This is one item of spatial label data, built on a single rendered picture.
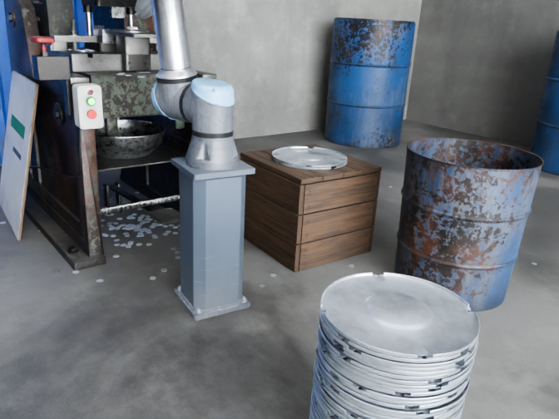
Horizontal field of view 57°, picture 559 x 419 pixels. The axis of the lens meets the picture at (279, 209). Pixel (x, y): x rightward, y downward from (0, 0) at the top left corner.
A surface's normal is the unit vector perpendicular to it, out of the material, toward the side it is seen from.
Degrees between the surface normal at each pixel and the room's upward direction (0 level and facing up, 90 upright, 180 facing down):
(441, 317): 0
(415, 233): 92
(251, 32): 90
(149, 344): 0
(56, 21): 90
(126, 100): 90
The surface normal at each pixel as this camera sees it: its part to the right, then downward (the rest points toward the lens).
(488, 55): -0.78, 0.18
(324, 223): 0.57, 0.31
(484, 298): 0.22, 0.38
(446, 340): 0.05, -0.94
